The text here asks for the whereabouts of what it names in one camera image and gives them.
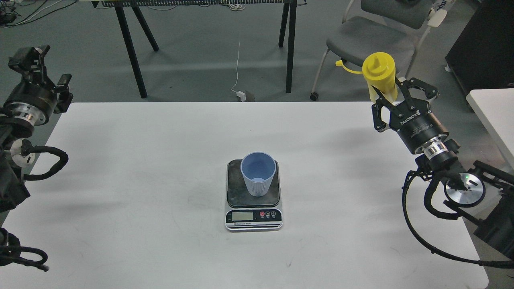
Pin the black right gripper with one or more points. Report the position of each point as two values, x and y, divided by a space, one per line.
417 126

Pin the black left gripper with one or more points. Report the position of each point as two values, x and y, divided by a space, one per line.
35 99

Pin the yellow squeeze bottle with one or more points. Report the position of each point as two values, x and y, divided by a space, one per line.
379 71

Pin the blue ribbed plastic cup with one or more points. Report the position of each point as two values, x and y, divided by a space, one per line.
258 170

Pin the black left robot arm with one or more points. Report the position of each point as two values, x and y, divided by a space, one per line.
16 153

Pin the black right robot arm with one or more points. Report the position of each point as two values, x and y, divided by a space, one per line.
452 189

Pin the digital kitchen scale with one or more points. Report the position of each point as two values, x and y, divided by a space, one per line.
248 213

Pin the grey office chair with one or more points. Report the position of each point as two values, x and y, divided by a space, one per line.
396 27

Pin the white side table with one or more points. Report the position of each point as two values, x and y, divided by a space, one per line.
495 109

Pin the black cabinet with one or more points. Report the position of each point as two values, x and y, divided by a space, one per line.
483 54

